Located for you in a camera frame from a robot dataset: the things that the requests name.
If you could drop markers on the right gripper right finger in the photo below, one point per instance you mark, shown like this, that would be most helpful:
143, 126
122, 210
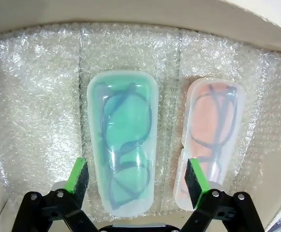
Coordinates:
194, 181

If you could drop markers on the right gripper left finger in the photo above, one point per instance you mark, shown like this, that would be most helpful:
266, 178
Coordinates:
78, 178

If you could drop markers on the translucent orange glasses case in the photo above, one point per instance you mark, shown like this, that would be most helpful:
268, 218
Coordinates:
239, 120

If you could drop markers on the translucent green glasses case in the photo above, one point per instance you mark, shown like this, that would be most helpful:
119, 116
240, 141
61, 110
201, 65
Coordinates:
94, 101

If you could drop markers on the clear bubble wrap sheet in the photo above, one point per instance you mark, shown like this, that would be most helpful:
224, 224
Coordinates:
34, 108

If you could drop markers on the open brown cardboard box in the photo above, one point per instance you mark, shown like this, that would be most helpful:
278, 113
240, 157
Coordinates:
130, 12

